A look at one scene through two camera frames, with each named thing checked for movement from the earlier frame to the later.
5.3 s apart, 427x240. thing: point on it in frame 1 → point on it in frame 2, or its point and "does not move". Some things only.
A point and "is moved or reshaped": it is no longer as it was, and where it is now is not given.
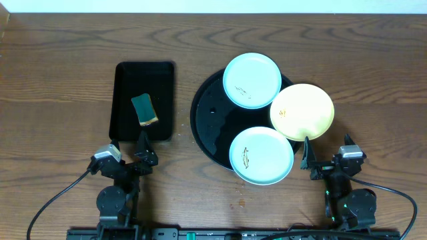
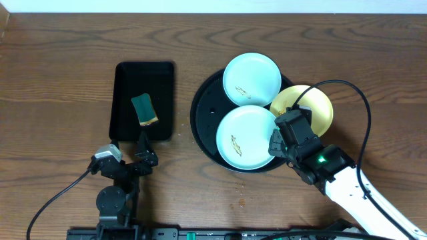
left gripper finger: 115,142 does not move
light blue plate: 261,156 is moved or reshaped
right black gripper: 309,159 → 274,147
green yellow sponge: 145,109 does not move
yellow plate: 299,111 does not move
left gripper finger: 147,152 does not move
